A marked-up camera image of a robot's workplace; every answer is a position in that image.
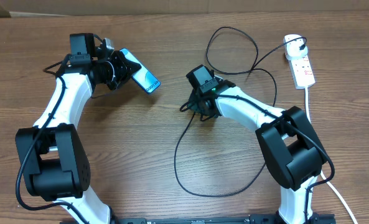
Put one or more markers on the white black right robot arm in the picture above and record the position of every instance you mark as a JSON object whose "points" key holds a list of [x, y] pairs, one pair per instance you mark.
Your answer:
{"points": [[289, 144]]}

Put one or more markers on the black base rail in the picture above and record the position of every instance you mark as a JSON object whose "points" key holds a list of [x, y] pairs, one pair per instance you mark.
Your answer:
{"points": [[252, 219]]}

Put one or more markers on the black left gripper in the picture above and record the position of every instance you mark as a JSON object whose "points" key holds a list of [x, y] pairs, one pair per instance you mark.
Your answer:
{"points": [[124, 66]]}

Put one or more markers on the white power strip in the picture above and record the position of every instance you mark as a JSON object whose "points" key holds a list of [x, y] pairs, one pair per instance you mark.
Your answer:
{"points": [[302, 73]]}

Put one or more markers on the cardboard backdrop panel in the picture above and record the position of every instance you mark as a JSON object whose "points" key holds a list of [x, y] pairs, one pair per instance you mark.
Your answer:
{"points": [[10, 8]]}

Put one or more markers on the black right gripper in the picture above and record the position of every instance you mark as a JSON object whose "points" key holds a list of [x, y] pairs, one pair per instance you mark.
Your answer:
{"points": [[193, 105]]}

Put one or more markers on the white USB charger plug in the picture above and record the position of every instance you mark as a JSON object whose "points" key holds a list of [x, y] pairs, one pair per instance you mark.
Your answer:
{"points": [[295, 46]]}

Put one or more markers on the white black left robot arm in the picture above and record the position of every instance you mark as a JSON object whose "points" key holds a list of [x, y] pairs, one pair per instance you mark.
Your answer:
{"points": [[54, 170]]}

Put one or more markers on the blue Galaxy smartphone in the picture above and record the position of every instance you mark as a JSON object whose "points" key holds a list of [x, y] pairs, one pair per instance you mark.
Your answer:
{"points": [[143, 77]]}

